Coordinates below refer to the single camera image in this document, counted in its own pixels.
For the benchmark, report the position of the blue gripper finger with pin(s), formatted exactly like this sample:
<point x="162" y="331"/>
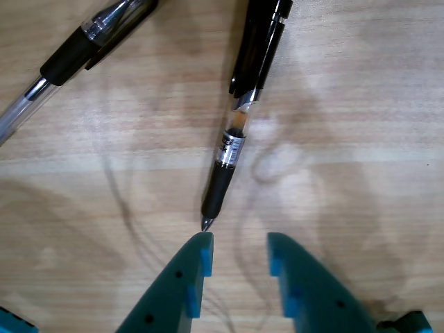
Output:
<point x="173" y="288"/>
<point x="319" y="288"/>

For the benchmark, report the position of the black retractable pen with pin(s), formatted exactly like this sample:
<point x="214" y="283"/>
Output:
<point x="256" y="52"/>

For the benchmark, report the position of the clear stick pen black grip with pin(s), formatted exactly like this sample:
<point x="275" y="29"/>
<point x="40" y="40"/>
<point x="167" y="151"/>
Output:
<point x="69" y="59"/>

